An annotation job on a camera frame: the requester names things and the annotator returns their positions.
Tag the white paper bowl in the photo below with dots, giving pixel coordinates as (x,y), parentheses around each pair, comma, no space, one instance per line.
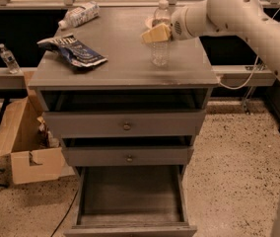
(149,22)

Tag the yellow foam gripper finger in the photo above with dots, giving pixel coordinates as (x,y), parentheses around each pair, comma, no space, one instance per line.
(161,32)

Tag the clear plastic water bottle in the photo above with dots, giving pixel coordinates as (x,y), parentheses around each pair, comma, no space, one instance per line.
(160,50)

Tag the small water bottle on ledge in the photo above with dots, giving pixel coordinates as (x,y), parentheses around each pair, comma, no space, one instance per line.
(9,59)

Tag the grey top drawer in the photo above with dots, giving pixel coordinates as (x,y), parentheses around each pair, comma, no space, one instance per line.
(129,113)

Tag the metal tripod stand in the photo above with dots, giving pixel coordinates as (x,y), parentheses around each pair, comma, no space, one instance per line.
(248,100)

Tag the grey open bottom drawer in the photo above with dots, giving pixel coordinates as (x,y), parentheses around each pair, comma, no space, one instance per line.
(137,201)

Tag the open cardboard box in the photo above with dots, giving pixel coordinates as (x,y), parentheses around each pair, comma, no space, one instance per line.
(34,154)

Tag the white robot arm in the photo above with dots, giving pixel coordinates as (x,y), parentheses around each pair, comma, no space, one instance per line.
(242,18)

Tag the white lying plastic bottle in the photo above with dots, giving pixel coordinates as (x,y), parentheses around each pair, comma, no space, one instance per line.
(80,15)

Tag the grey wooden drawer cabinet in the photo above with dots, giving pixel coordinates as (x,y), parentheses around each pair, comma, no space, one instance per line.
(115,35)

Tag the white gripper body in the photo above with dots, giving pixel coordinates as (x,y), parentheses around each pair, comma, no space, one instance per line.
(181,26)

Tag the grey middle drawer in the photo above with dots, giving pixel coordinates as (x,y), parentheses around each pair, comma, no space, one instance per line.
(132,151)

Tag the blue chip bag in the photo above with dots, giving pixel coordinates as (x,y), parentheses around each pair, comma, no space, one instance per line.
(73,51)

